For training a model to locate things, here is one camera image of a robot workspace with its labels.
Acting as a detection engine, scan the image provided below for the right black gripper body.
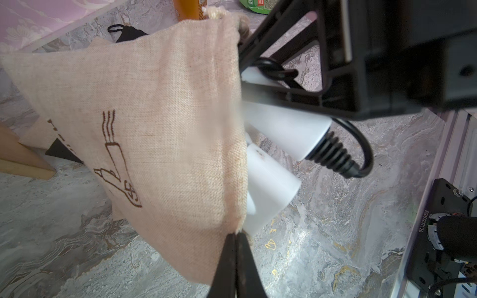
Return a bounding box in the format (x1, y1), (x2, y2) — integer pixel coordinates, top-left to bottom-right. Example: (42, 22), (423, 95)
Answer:
(322, 1), (477, 120)

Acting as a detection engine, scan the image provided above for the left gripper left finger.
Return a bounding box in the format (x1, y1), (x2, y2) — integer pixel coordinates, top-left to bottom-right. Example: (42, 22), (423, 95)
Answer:
(207, 233), (237, 298)

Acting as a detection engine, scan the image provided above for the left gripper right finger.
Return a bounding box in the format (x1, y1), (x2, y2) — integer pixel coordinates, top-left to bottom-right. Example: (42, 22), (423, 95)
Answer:
(236, 233), (268, 298)

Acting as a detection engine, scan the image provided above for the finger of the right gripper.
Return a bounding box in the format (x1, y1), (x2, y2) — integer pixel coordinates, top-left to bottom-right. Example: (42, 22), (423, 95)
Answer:
(238, 1), (358, 112)

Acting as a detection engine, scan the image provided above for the white hair dryer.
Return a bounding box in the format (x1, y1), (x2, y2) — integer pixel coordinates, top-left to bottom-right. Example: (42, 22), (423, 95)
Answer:
(242, 58), (374, 237)

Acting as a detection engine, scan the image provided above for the beige linen drawstring bag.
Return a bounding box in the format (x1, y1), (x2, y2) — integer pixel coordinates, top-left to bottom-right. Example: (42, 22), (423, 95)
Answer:
(1, 12), (248, 284)

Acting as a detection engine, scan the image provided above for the green snack packet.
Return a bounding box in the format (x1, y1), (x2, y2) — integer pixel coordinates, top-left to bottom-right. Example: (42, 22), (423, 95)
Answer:
(239, 0), (279, 15)

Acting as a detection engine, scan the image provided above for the orange drink can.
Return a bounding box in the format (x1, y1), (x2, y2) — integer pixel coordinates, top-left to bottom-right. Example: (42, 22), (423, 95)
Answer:
(173, 0), (207, 21)

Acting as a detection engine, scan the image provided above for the beige pouch under black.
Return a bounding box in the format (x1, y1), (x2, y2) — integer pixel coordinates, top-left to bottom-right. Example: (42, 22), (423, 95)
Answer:
(19, 109), (116, 149)

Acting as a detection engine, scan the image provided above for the wooden two-tier shelf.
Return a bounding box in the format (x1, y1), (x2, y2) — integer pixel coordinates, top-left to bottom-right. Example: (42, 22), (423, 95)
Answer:
(1, 123), (56, 180)

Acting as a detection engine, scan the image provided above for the aluminium front rail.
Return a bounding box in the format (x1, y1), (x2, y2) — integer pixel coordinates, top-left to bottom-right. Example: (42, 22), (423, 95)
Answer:
(391, 109), (477, 298)

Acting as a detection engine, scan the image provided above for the black drawstring pouch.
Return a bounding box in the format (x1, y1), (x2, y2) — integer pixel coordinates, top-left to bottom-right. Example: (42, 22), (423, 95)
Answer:
(44, 24), (149, 165)

